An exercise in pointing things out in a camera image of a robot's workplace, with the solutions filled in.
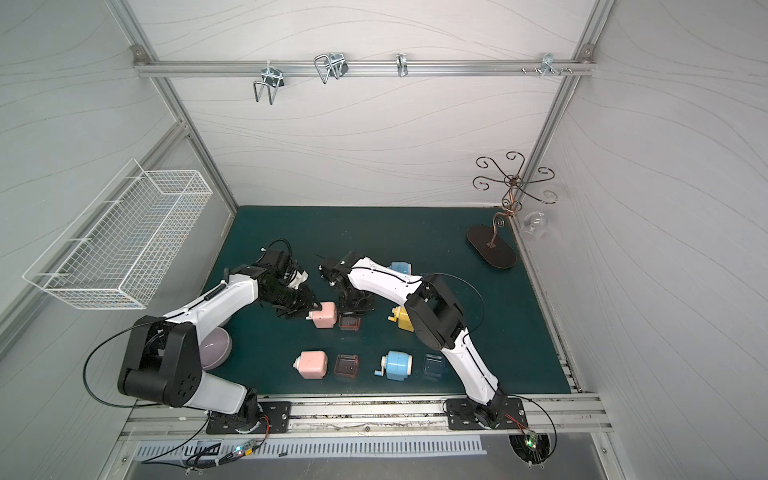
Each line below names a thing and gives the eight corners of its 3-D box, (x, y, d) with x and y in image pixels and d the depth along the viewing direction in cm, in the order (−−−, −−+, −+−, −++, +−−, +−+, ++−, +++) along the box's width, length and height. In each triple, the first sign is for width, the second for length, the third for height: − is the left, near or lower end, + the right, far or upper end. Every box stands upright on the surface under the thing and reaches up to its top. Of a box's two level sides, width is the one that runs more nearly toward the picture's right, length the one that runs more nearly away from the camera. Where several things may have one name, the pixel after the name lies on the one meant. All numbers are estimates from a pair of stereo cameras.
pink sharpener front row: (296, 378, 80) (291, 372, 75) (300, 358, 83) (295, 351, 79) (326, 378, 80) (322, 372, 75) (328, 358, 83) (325, 351, 79)
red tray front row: (334, 377, 82) (333, 374, 80) (337, 357, 85) (336, 354, 83) (357, 377, 82) (357, 375, 80) (359, 357, 85) (358, 354, 83)
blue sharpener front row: (375, 380, 81) (374, 372, 75) (376, 359, 84) (375, 350, 79) (411, 380, 81) (413, 372, 75) (410, 359, 84) (412, 350, 79)
